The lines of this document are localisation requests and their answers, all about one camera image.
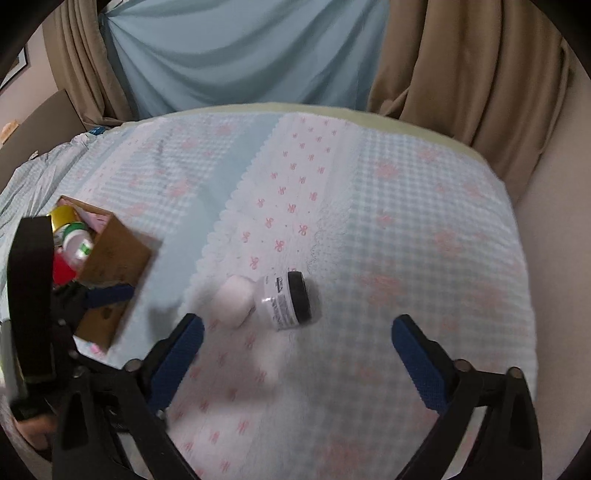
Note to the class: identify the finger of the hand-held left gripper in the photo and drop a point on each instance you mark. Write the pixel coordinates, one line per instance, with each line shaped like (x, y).
(108, 295)

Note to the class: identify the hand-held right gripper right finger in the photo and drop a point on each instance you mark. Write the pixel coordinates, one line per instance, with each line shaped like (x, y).
(420, 364)

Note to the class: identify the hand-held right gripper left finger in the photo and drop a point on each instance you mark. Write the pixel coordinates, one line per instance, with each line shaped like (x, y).
(178, 353)

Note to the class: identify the red carton box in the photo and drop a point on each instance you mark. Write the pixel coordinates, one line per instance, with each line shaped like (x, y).
(63, 271)

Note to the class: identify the cardboard box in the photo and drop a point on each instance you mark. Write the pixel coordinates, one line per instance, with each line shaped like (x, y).
(120, 249)

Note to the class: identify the white bottle with green label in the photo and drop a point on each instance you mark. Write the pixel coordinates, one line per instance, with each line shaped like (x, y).
(76, 242)

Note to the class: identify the white earbuds case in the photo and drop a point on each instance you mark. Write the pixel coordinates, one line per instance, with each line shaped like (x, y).
(235, 300)

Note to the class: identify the white jar with black lid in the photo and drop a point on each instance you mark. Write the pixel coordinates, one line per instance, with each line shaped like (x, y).
(281, 300)

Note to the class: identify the person's left hand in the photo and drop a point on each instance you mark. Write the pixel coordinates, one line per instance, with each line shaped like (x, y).
(37, 431)

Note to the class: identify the light blue crumpled quilt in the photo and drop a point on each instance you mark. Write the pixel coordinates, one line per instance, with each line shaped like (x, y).
(37, 175)

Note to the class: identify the checked floral bed sheet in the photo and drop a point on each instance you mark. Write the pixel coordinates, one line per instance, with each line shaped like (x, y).
(369, 254)

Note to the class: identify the orange tissue pack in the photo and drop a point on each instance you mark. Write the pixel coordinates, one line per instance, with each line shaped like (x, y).
(7, 131)

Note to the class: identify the beige padded headboard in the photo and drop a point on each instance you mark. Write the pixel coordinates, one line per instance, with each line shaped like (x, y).
(46, 124)

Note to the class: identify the teal small packet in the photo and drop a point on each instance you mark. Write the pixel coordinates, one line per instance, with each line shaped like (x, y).
(96, 130)

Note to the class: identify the beige curtain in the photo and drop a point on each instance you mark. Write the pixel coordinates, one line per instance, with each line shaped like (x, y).
(471, 69)
(87, 55)

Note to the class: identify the light blue hanging cloth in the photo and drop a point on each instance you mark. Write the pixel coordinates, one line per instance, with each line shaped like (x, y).
(240, 50)

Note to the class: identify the framed wall poster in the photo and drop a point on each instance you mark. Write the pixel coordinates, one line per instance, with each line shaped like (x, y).
(16, 69)

